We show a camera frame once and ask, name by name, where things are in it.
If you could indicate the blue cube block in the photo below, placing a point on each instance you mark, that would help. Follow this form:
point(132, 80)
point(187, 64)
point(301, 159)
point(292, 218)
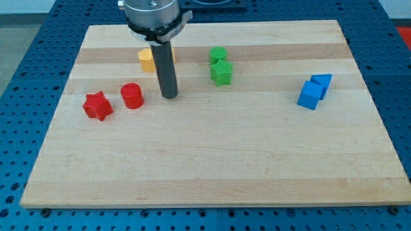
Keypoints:
point(310, 95)

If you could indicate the blue triangle block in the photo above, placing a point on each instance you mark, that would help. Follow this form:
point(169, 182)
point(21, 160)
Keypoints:
point(324, 80)

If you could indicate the black square base plate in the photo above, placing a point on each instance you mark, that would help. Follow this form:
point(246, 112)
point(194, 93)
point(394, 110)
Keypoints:
point(212, 4)

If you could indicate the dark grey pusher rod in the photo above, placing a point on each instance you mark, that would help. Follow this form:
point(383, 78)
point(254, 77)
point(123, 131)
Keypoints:
point(165, 69)

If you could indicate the red star block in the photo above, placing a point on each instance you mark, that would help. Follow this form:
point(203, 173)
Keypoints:
point(97, 106)

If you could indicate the light wooden board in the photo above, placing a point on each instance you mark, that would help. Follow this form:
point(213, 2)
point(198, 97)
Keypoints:
point(247, 144)

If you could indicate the green cylinder block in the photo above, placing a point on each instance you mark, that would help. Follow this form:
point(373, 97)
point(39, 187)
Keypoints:
point(217, 53)

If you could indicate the red cylinder block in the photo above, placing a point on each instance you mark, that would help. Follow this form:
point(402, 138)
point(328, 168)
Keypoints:
point(132, 95)

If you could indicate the green star block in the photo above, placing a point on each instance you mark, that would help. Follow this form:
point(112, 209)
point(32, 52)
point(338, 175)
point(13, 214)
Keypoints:
point(221, 73)

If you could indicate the yellow pentagon block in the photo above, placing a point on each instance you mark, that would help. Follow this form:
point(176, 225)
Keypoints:
point(146, 60)

